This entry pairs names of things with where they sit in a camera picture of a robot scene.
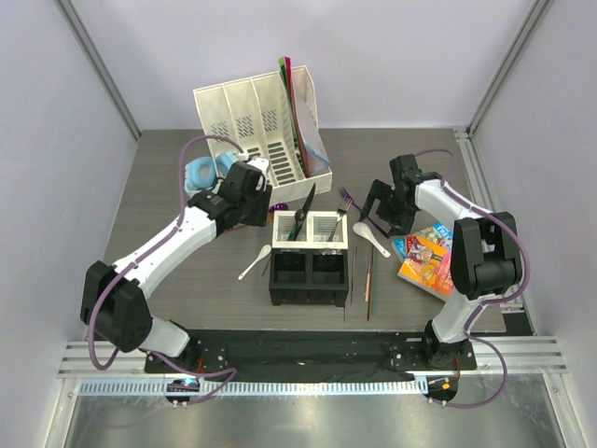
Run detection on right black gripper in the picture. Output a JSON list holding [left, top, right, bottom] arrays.
[[360, 179, 417, 237]]

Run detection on purple metallic spoon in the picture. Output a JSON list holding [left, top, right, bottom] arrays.
[[271, 203, 288, 211]]

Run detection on silver metal fork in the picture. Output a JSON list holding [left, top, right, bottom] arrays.
[[326, 197, 353, 242]]

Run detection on teal handled black knife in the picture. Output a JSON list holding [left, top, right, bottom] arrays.
[[287, 185, 316, 241]]

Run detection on black plastic knife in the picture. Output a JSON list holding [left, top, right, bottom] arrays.
[[287, 209, 306, 241]]

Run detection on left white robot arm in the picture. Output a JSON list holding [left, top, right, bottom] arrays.
[[81, 157, 272, 372]]

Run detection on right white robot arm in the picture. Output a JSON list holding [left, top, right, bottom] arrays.
[[359, 154, 523, 369]]

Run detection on blue treehouse book underneath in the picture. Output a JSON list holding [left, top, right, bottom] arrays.
[[392, 223, 452, 260]]

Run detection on brown wooden chopstick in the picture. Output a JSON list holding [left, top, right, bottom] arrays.
[[364, 246, 374, 321]]

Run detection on purple plastic fork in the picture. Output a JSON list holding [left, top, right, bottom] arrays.
[[339, 187, 390, 239]]

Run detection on thin dark metal chopstick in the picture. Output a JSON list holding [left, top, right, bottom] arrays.
[[343, 244, 357, 323]]

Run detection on light blue headphones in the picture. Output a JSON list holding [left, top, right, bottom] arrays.
[[184, 151, 239, 197]]

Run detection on Roald Dahl colourful book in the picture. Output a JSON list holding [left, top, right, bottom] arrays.
[[397, 236, 454, 301]]

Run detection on white two-slot utensil container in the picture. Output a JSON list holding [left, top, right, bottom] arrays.
[[271, 211, 349, 250]]

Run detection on coloured plastic folders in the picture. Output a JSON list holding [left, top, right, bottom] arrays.
[[278, 56, 331, 177]]

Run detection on black two-slot utensil container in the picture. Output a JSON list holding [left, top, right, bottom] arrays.
[[269, 249, 350, 307]]

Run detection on white file organizer rack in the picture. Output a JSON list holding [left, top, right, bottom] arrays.
[[193, 72, 332, 204]]

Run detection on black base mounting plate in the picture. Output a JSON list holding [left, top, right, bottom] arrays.
[[87, 328, 535, 374]]

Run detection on slotted cable duct strip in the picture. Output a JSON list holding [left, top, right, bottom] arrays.
[[78, 376, 428, 397]]

